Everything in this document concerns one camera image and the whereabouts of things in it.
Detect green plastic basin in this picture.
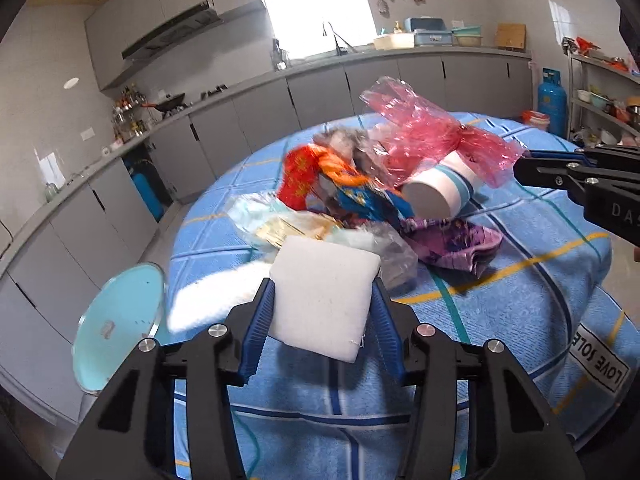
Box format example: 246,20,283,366
452,27,485,47

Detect cream plastic basin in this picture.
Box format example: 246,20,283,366
373,34,417,51

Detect red plastic film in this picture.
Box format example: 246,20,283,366
360,76,530,190

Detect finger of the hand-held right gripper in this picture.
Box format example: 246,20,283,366
525,144,640,167
513,156,640,206

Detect white foam sponge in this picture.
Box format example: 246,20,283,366
269,236,382,364

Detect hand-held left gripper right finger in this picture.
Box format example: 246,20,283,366
370,276,586,480

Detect grey kitchen counter cabinets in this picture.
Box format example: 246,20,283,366
0,46,533,426

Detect metal spice rack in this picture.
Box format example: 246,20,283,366
111,85,151,143

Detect black wok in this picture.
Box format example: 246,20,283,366
141,92,187,113

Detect metal shelf rack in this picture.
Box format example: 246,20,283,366
562,35,640,148

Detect plaid cloth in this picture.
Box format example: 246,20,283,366
312,126,396,181

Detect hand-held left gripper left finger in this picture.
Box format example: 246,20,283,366
56,276,278,480

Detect red and white bucket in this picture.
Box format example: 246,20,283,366
521,109,551,132

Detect black sink faucet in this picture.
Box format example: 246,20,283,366
322,21,358,56

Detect white striped paper cup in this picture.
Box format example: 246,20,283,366
401,150,487,220

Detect clear plastic bag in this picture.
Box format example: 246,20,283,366
225,194,351,251
345,220,418,291

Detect blue plaid tablecloth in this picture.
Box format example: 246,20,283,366
167,112,640,480

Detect purple snack wrapper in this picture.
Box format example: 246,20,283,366
400,217,505,277

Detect blue dish rack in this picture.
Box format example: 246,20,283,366
404,16,456,47

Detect blue gas cylinder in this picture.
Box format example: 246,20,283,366
536,67,568,136

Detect orange and blue snack wrapper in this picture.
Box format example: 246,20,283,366
276,142,416,228

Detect bright window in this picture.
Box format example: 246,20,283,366
254,0,377,58

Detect wooden cutting board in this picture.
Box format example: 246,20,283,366
495,23,527,52

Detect black range hood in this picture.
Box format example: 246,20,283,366
121,1,223,60

